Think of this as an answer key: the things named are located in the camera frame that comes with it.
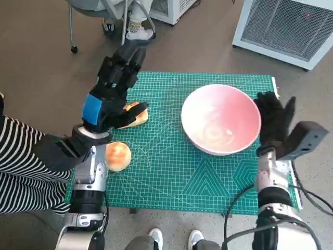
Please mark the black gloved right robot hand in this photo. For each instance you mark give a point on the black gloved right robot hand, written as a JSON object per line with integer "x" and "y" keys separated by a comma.
{"x": 273, "y": 122}

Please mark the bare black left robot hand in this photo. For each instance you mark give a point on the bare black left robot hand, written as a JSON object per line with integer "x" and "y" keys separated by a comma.
{"x": 112, "y": 104}

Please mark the long toy bread loaf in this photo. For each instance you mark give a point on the long toy bread loaf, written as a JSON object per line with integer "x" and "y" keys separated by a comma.
{"x": 140, "y": 119}

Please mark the pink bowl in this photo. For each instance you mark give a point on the pink bowl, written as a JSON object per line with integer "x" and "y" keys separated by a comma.
{"x": 221, "y": 117}

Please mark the round toy bread bun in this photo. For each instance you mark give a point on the round toy bread bun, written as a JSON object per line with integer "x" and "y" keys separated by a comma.
{"x": 119, "y": 156}

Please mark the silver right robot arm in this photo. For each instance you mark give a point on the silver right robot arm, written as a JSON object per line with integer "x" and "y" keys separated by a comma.
{"x": 273, "y": 172}

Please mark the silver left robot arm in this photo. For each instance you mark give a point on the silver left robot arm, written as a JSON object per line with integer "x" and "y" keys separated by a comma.
{"x": 88, "y": 177}

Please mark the silver metal pole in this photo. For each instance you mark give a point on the silver metal pole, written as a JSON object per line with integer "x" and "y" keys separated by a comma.
{"x": 125, "y": 23}

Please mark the green cutting mat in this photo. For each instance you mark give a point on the green cutting mat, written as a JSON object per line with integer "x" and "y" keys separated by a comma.
{"x": 166, "y": 169}

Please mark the white cabinet with mesh panel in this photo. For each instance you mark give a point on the white cabinet with mesh panel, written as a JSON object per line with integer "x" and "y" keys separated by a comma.
{"x": 281, "y": 26}

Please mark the grey chair with castors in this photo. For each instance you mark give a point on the grey chair with castors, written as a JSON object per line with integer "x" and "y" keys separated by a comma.
{"x": 86, "y": 5}

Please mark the small black table clip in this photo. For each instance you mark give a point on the small black table clip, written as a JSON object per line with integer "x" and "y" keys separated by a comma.
{"x": 226, "y": 215}
{"x": 133, "y": 211}

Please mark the small white cabinet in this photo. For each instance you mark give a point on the small white cabinet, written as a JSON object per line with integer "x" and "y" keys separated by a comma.
{"x": 166, "y": 13}

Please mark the person in striped top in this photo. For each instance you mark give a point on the person in striped top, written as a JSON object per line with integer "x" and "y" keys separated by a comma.
{"x": 20, "y": 166}

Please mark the person with white shoes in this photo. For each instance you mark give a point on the person with white shoes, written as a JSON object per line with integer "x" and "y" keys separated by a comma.
{"x": 156, "y": 235}

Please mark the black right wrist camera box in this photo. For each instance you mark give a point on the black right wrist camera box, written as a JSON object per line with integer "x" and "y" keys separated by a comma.
{"x": 304, "y": 140}

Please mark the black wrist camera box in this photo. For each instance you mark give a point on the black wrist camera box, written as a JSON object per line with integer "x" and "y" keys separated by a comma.
{"x": 304, "y": 140}
{"x": 57, "y": 153}

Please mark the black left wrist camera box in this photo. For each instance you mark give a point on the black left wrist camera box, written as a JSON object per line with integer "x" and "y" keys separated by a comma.
{"x": 57, "y": 153}

